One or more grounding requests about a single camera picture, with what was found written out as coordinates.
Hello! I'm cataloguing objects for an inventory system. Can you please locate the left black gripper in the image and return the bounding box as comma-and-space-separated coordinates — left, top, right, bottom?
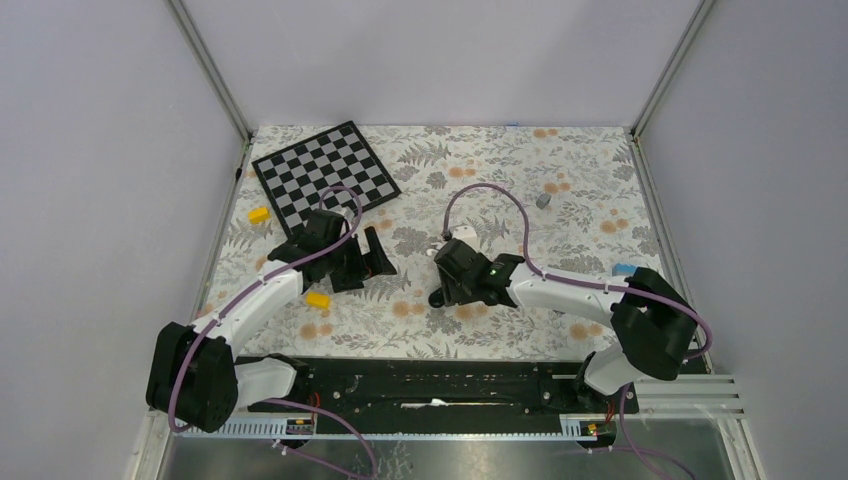
324, 226, 395, 292

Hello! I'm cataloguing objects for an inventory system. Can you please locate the black earbud charging case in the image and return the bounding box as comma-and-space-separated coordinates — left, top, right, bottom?
428, 288, 446, 309

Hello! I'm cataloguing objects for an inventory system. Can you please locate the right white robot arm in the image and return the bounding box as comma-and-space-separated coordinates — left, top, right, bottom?
429, 239, 697, 412

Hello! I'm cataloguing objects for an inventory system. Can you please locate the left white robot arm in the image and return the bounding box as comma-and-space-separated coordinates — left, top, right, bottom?
145, 210, 397, 433

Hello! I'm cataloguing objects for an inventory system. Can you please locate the yellow block near arm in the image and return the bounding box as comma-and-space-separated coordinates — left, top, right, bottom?
305, 292, 332, 310

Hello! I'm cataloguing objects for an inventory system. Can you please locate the black white checkerboard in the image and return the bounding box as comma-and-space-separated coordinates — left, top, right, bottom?
252, 121, 401, 234

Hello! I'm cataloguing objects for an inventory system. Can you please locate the small grey block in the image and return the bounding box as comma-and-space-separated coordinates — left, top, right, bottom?
535, 193, 552, 210

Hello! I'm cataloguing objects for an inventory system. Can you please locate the yellow block far left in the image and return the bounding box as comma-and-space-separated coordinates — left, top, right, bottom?
247, 207, 271, 224

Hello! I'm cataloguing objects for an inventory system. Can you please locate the floral table mat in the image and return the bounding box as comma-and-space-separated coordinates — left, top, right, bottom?
244, 126, 661, 361

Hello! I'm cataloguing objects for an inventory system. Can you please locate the blue grey block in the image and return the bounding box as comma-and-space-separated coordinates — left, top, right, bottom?
611, 263, 638, 277

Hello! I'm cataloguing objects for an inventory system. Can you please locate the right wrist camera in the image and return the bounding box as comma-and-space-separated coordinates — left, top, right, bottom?
445, 225, 480, 249

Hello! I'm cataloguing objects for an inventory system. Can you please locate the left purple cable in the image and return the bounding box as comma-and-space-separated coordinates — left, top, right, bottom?
166, 186, 364, 435

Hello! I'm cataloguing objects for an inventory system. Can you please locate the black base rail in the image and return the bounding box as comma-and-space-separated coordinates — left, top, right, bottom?
285, 357, 639, 433

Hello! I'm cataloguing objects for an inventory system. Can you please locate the white slotted cable duct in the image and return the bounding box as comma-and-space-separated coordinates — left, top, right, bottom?
181, 415, 617, 443

